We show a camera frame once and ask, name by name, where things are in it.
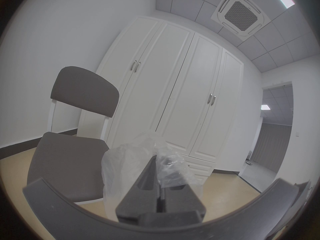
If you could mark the ceiling air conditioner vent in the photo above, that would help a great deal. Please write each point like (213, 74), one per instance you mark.
(241, 12)

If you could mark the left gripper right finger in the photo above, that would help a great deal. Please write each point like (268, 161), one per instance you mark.
(183, 200)

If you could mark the dark grey white-legged chair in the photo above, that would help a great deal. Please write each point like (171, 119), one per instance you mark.
(67, 164)

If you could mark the grey curtain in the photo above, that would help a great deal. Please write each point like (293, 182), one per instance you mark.
(272, 146)

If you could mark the clear plastic bag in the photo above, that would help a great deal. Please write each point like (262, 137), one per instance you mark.
(117, 169)

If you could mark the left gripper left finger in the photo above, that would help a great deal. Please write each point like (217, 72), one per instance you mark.
(140, 204)

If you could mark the white wardrobe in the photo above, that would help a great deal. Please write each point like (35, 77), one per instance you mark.
(175, 89)

